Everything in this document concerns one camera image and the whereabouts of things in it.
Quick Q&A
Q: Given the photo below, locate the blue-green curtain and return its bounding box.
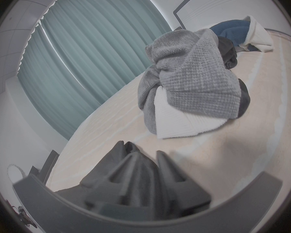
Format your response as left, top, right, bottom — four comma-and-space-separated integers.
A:
16, 23, 103, 141
40, 0, 173, 105

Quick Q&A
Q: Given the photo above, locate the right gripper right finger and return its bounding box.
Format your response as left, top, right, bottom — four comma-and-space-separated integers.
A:
157, 150, 212, 210

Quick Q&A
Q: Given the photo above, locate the black T-shirt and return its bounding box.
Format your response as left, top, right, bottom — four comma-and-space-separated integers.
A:
54, 140, 146, 201

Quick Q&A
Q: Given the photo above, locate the white trash bin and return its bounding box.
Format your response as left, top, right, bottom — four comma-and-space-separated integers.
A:
7, 164, 24, 182

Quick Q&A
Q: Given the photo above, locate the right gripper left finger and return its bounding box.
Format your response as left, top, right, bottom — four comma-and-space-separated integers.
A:
84, 152, 170, 213

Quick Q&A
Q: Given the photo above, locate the pile of clothes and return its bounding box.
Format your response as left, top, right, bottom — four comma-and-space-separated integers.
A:
137, 15, 275, 139

